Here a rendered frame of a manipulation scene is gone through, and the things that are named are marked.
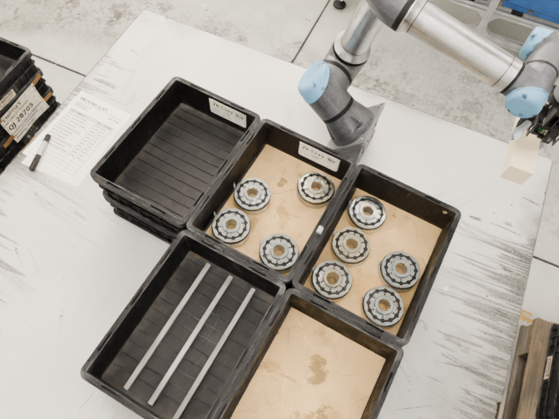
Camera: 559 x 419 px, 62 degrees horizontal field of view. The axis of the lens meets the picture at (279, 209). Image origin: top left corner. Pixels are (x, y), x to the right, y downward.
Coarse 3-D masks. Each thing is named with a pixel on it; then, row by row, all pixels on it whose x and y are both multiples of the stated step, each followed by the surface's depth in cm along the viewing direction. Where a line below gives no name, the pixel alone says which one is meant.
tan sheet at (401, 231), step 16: (384, 224) 130; (400, 224) 130; (416, 224) 130; (432, 224) 131; (384, 240) 128; (400, 240) 128; (416, 240) 128; (432, 240) 128; (320, 256) 125; (368, 256) 125; (384, 256) 126; (416, 256) 126; (352, 272) 123; (368, 272) 123; (400, 272) 124; (352, 288) 121; (368, 288) 121; (352, 304) 119; (400, 320) 118
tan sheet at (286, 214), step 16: (256, 160) 138; (272, 160) 138; (288, 160) 138; (256, 176) 135; (272, 176) 135; (288, 176) 136; (272, 192) 133; (288, 192) 133; (224, 208) 130; (272, 208) 131; (288, 208) 131; (304, 208) 131; (320, 208) 131; (256, 224) 128; (272, 224) 128; (288, 224) 129; (304, 224) 129; (256, 240) 126; (304, 240) 127; (256, 256) 124; (288, 272) 122
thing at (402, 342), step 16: (352, 176) 125; (384, 176) 125; (416, 192) 123; (336, 208) 120; (448, 208) 122; (320, 240) 116; (448, 240) 118; (432, 272) 113; (304, 288) 110; (336, 304) 109; (416, 320) 108; (384, 336) 106
